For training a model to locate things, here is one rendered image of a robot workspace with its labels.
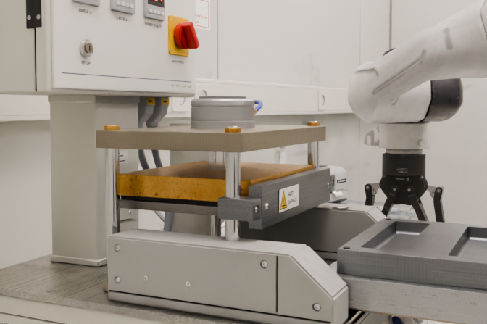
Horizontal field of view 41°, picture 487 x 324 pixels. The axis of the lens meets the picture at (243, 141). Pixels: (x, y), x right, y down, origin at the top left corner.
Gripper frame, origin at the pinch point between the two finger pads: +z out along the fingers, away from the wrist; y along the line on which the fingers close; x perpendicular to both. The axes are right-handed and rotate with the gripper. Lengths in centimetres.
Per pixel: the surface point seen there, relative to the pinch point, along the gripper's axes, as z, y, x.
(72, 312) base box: -7, -26, -61
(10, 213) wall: -9, -67, -24
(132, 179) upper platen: -20, -22, -54
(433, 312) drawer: -10, 12, -56
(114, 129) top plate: -26, -23, -57
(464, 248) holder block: -13.0, 13.4, -42.4
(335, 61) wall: -46, -49, 139
